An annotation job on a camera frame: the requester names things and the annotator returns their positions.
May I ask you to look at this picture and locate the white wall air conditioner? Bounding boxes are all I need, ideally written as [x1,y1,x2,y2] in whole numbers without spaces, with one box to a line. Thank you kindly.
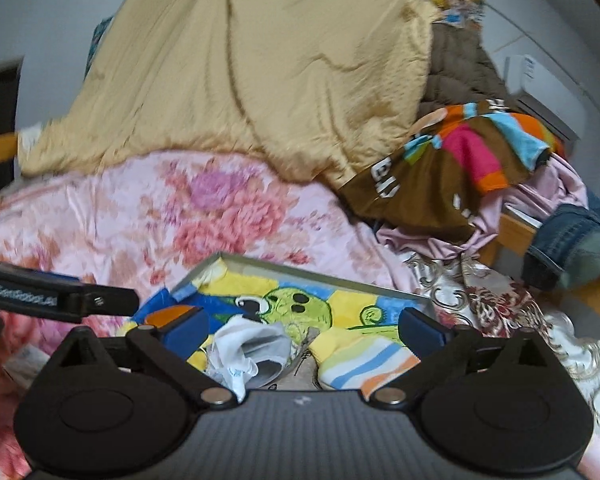
[504,54,588,148]

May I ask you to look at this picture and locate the brown quilted jacket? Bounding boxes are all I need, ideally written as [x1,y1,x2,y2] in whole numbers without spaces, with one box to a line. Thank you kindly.
[416,23,516,119]

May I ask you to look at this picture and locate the pale pink cloth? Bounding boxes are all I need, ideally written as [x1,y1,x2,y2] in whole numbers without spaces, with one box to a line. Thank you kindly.
[377,154,588,260]

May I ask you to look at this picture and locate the pastel striped sock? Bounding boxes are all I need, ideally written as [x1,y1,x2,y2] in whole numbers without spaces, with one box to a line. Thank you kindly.
[309,327,420,399]

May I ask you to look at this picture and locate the brown multicolour striped garment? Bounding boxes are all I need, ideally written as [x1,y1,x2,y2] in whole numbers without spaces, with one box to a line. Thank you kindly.
[339,99,566,243]

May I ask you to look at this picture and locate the wooden bed frame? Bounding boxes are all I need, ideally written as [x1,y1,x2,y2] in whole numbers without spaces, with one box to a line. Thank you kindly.
[479,214,600,315]

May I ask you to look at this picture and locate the grey burlap drawstring pouch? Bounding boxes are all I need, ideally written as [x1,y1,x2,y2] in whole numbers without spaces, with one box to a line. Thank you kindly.
[266,340,322,391]

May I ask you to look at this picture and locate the beige yellow comforter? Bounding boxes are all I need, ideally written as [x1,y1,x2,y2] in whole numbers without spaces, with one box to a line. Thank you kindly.
[18,0,437,188]

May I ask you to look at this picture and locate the yellow blue cartoon towel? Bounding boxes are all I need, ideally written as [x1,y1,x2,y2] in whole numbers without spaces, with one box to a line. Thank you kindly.
[122,258,432,396]

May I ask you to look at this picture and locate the blue denim jeans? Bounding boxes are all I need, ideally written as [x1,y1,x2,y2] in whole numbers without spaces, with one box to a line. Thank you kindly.
[521,192,600,292]

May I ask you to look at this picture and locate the pink floral quilt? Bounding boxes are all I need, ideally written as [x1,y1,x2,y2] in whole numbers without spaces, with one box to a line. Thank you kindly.
[0,148,406,480]

